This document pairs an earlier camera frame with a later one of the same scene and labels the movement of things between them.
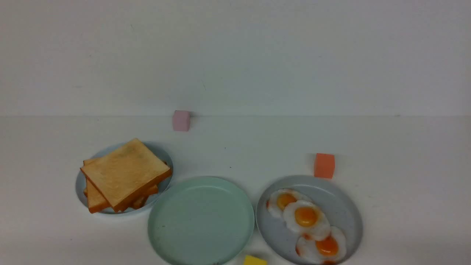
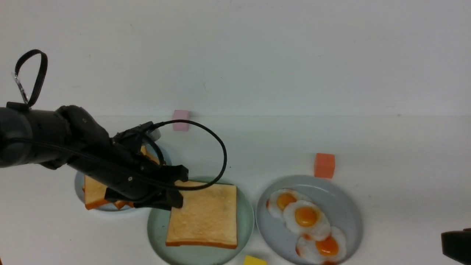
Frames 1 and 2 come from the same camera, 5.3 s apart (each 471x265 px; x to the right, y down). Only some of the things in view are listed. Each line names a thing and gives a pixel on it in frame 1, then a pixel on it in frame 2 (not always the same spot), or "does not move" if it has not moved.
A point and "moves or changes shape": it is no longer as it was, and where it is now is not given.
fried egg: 306,218 does not move
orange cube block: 324,166 does not move
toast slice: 119,176 moves or changes shape
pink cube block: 181,120 does not move
